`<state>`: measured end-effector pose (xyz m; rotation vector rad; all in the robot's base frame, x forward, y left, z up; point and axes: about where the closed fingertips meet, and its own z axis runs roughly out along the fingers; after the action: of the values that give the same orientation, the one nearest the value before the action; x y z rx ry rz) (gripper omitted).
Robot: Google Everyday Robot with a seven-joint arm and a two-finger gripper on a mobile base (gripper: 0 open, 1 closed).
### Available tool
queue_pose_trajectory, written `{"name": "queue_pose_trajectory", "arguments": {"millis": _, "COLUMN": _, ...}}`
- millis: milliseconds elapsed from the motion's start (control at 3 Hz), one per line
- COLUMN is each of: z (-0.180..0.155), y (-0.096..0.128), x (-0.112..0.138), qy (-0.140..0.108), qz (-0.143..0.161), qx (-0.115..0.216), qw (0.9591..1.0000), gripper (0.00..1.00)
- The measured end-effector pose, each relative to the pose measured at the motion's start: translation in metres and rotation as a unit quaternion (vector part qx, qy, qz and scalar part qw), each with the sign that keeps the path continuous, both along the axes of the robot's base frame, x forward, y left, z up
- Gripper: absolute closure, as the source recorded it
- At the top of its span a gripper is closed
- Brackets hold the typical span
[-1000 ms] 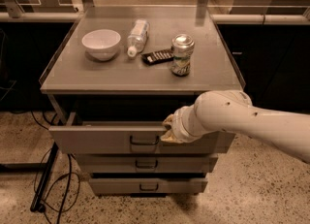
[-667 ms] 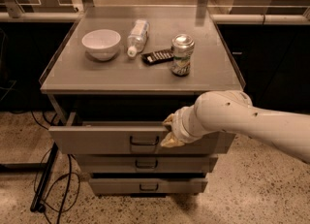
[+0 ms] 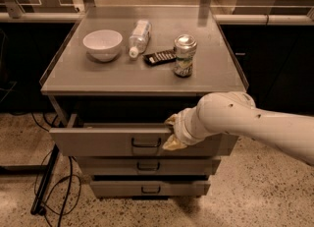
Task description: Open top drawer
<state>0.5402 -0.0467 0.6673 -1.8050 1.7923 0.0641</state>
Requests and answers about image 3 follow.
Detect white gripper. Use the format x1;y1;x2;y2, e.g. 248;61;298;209
162;107;215;151

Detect grey top drawer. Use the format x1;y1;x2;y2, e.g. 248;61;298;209
50;123;237;157

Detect grey drawer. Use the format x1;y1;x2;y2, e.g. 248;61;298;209
90;181;210;198
50;123;237;157
77;156;221;176

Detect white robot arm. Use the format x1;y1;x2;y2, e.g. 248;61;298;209
163;91;314;166

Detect grey drawer cabinet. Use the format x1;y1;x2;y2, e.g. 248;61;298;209
38;5;249;200

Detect grey middle drawer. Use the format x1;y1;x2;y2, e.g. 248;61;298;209
77;156;221;176

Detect grey bottom drawer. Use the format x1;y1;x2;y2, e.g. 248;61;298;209
90;181;210;198

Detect black snack bar packet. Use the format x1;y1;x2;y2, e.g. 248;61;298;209
143;50;176;66

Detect green soda can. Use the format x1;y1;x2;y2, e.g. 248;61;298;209
173;34;197;78

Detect clear plastic bottle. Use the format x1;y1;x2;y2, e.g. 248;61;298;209
129;20;152;59

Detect white ceramic bowl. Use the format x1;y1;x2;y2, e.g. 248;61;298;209
82;29;123;62

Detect black floor cables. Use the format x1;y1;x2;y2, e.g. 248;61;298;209
29;112;82;227

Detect white rail ledge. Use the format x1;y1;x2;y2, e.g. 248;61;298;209
0;13;314;26

